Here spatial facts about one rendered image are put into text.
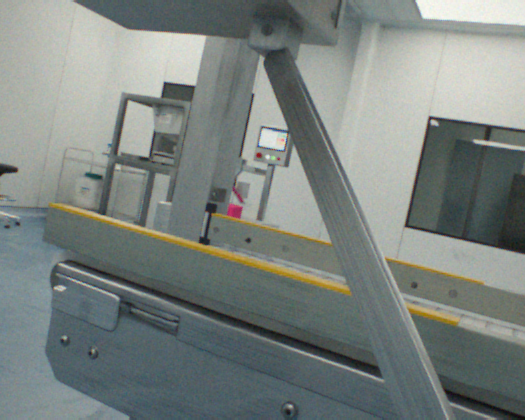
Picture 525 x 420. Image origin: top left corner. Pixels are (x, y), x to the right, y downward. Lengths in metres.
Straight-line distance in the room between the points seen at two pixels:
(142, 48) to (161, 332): 7.12
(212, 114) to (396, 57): 5.29
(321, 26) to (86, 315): 0.29
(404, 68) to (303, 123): 5.60
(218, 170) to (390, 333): 0.51
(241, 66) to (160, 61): 6.51
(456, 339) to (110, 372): 0.27
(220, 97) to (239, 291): 0.41
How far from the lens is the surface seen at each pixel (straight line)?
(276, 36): 0.40
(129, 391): 0.45
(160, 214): 3.43
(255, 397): 0.39
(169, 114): 4.48
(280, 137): 3.49
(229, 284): 0.38
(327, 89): 6.09
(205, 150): 0.74
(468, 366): 0.34
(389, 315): 0.26
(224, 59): 0.75
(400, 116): 5.82
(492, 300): 0.61
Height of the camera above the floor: 1.04
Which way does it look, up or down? 3 degrees down
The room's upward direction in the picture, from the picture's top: 12 degrees clockwise
